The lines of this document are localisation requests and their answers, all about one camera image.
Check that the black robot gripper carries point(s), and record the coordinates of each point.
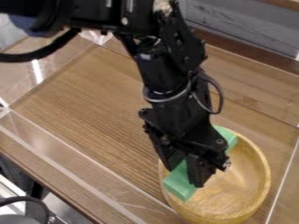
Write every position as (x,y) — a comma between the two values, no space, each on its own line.
(178,126)

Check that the green rectangular block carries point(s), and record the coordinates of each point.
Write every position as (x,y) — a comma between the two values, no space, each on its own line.
(176,183)

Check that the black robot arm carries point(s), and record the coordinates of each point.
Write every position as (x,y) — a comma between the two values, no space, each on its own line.
(167,52)

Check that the brown wooden bowl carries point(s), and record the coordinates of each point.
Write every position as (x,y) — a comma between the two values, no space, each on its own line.
(234,193)

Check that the clear acrylic tray enclosure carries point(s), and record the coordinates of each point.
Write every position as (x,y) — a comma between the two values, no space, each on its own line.
(73,134)

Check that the black metal mount with screw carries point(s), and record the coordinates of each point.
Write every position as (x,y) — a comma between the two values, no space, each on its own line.
(35,211)

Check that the clear acrylic corner bracket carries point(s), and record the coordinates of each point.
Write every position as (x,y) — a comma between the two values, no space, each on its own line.
(95,37)

